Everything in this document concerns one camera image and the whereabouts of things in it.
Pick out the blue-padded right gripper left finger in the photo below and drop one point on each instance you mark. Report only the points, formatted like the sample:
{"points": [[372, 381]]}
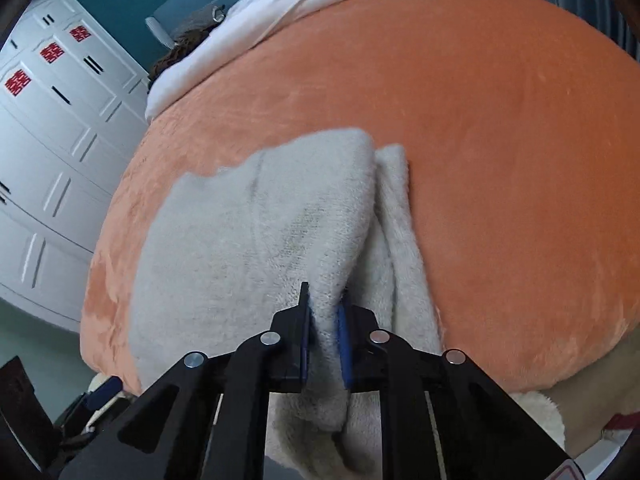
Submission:
{"points": [[274, 361]]}

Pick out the beige knit sweater black hearts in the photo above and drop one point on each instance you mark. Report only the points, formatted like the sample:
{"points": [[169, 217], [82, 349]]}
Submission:
{"points": [[329, 212]]}

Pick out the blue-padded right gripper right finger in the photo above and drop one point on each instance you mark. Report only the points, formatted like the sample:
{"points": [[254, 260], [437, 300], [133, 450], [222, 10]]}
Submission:
{"points": [[375, 360]]}

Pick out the orange plush bed blanket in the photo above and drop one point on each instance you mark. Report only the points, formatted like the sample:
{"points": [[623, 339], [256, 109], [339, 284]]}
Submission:
{"points": [[521, 127]]}

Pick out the floral red white box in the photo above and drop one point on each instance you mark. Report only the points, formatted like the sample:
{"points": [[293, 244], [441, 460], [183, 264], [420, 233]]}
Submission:
{"points": [[620, 427]]}

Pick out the dark clothes pile on bed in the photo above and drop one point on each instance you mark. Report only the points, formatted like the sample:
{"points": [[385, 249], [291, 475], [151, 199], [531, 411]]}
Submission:
{"points": [[188, 36]]}

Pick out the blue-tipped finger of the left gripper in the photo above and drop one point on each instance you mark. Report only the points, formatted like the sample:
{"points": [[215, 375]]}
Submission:
{"points": [[102, 389]]}

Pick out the white wardrobe with red stickers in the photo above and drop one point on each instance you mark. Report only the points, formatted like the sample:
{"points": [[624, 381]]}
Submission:
{"points": [[72, 116]]}

